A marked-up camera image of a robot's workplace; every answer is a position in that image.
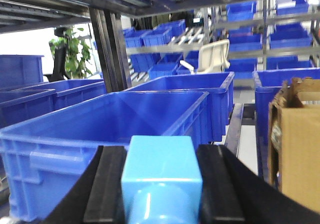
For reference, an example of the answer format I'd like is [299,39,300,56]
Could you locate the cream plastic chair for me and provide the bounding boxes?
[180,39,230,74]

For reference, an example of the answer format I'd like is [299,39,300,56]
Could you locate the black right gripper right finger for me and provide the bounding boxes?
[196,145,320,224]

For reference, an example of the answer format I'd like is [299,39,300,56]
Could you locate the light blue block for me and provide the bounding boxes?
[121,135,203,224]

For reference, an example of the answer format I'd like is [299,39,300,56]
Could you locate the green potted plant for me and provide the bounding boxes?
[48,26,92,82]

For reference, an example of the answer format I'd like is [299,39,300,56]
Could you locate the large blue plastic bin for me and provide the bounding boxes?
[0,91,209,222]

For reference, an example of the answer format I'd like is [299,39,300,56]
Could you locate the blue bin left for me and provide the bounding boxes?
[0,79,107,128]

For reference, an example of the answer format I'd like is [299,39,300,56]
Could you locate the black rack upright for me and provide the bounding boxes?
[89,7,132,92]

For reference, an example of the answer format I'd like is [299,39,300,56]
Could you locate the torn cardboard box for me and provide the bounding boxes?
[267,77,320,213]

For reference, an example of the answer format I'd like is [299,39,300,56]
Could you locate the blue bin right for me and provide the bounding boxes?
[252,67,320,147]

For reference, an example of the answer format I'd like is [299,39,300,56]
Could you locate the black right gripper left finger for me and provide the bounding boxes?
[42,146,127,224]

